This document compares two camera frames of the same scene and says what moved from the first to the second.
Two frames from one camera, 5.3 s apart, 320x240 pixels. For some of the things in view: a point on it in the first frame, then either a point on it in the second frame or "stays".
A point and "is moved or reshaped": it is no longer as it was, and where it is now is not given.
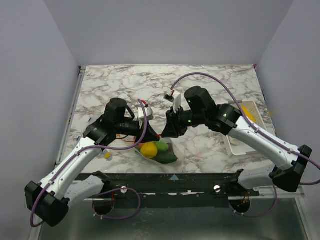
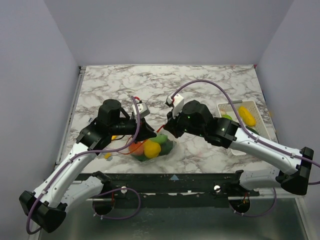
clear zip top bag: (163, 151) is moved or reshaped
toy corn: (249, 115) stays
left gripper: (150, 135) stays
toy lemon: (149, 149) stays
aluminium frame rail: (71, 111) stays
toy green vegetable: (162, 145) is moved or reshaped
